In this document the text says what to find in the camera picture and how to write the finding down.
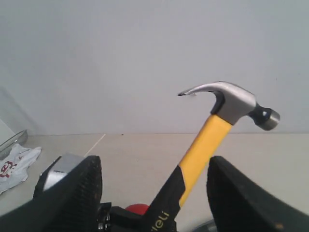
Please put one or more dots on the red dome push button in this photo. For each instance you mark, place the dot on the red dome push button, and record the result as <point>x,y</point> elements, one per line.
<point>138,208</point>

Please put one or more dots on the yellow black claw hammer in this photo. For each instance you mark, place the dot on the yellow black claw hammer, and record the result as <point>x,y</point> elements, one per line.
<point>232,103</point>

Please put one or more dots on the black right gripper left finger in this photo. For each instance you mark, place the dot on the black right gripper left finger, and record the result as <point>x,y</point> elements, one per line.
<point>71,205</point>

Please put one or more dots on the round stainless steel plate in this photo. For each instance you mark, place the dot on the round stainless steel plate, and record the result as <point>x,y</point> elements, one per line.
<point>208,226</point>

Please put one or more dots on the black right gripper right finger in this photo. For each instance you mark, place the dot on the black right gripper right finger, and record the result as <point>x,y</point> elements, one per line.
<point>240,205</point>

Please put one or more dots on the white printed cloth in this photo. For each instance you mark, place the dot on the white printed cloth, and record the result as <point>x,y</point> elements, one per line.
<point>14,168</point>

